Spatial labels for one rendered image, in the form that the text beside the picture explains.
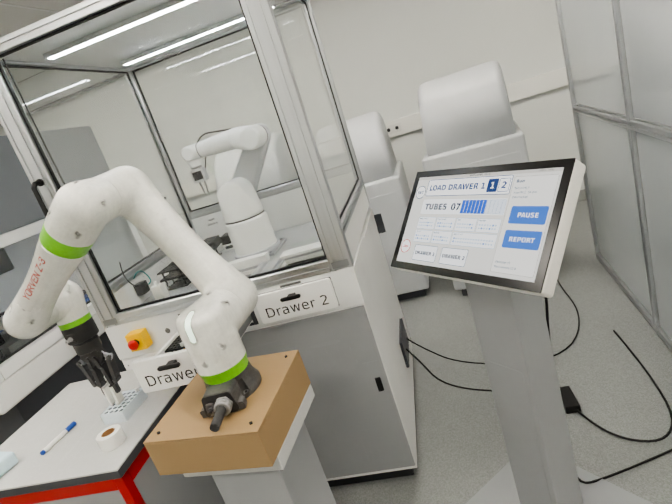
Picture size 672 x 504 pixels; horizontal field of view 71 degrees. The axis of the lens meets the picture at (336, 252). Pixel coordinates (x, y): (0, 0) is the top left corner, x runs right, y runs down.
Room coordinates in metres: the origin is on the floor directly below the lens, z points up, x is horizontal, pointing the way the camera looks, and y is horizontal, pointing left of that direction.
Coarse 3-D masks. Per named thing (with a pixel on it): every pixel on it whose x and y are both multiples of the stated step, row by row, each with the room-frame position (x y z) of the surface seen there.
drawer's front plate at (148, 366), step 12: (144, 360) 1.34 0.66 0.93; (156, 360) 1.33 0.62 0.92; (168, 360) 1.32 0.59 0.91; (180, 360) 1.31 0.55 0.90; (144, 372) 1.34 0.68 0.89; (156, 372) 1.33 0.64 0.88; (168, 372) 1.32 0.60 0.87; (180, 372) 1.32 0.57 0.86; (144, 384) 1.35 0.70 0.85; (156, 384) 1.34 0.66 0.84; (168, 384) 1.33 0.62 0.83; (180, 384) 1.32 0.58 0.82
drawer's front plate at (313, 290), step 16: (288, 288) 1.56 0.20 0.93; (304, 288) 1.55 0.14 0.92; (320, 288) 1.53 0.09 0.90; (256, 304) 1.59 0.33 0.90; (272, 304) 1.58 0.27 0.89; (288, 304) 1.56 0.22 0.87; (304, 304) 1.55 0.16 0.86; (320, 304) 1.54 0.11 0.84; (336, 304) 1.53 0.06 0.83; (272, 320) 1.58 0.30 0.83
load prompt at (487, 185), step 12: (432, 180) 1.37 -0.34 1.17; (444, 180) 1.32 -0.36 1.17; (456, 180) 1.28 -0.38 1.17; (468, 180) 1.24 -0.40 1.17; (480, 180) 1.20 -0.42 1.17; (492, 180) 1.17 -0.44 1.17; (504, 180) 1.13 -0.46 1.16; (432, 192) 1.35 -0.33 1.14; (444, 192) 1.30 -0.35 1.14; (456, 192) 1.26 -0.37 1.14; (468, 192) 1.22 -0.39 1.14; (480, 192) 1.18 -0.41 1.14; (492, 192) 1.15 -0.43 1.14; (504, 192) 1.12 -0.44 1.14
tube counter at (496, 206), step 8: (456, 200) 1.25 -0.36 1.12; (464, 200) 1.22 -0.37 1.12; (472, 200) 1.19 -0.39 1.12; (480, 200) 1.17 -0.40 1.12; (488, 200) 1.15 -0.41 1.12; (496, 200) 1.13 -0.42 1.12; (504, 200) 1.10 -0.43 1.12; (456, 208) 1.23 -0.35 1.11; (464, 208) 1.21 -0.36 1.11; (472, 208) 1.18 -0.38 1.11; (480, 208) 1.16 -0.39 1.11; (488, 208) 1.13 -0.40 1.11; (496, 208) 1.11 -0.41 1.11; (504, 208) 1.09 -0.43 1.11
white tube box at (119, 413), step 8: (128, 392) 1.45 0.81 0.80; (136, 392) 1.43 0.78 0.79; (144, 392) 1.43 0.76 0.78; (128, 400) 1.39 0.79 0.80; (136, 400) 1.39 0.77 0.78; (144, 400) 1.42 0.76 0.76; (112, 408) 1.37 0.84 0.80; (120, 408) 1.35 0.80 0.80; (128, 408) 1.35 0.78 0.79; (136, 408) 1.38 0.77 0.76; (104, 416) 1.34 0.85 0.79; (112, 416) 1.33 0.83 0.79; (120, 416) 1.32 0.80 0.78; (128, 416) 1.33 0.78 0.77
